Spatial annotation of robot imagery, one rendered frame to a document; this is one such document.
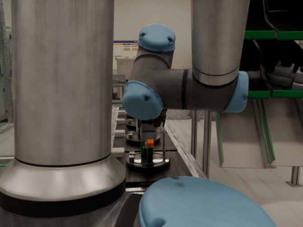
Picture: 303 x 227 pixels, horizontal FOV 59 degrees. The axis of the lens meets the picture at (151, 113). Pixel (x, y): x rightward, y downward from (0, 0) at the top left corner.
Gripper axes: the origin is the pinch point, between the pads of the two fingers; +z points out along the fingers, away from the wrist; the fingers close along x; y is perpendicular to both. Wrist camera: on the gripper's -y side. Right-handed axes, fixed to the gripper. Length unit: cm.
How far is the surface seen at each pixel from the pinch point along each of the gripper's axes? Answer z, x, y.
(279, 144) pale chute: 1.0, 40.2, 8.3
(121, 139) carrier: 28.6, -8.8, -11.2
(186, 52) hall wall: 667, 243, -795
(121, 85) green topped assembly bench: 365, -18, -346
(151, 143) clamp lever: -3.7, 0.2, 9.1
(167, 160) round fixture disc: 6.6, 6.0, 9.5
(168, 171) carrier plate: 5.1, 5.7, 14.0
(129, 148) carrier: 20.3, -5.6, -2.3
